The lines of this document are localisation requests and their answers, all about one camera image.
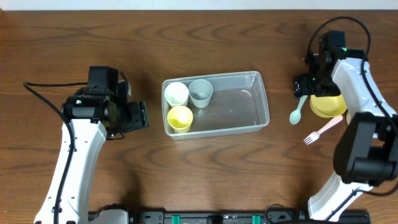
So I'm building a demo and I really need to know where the yellow plastic bowl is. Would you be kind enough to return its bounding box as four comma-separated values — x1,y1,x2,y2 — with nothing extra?
310,95,347,118

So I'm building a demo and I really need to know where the yellow plastic cup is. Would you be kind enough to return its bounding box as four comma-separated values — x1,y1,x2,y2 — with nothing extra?
167,106,193,134

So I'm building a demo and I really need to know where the cream plastic cup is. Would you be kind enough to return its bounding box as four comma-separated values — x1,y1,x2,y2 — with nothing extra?
164,82,189,107

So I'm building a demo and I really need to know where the grey plastic cup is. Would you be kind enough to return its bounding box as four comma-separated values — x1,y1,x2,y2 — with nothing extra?
188,79,213,108

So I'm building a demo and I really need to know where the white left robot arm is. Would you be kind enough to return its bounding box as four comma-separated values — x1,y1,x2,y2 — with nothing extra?
34,66,149,223

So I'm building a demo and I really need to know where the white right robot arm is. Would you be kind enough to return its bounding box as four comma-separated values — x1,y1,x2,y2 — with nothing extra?
294,30,397,222

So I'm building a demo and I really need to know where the clear plastic container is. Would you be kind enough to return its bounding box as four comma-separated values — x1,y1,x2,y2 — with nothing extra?
162,71,270,140

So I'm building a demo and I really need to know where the mint green plastic spoon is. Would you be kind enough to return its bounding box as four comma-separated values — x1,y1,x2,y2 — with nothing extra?
289,95,308,124

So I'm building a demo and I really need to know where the pink plastic fork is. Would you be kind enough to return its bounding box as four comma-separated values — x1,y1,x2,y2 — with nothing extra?
303,115,343,145

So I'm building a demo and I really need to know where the white plastic bowl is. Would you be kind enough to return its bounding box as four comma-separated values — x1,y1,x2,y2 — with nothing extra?
346,112,351,124

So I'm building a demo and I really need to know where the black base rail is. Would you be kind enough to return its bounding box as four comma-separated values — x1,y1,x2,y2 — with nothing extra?
88,208,373,224

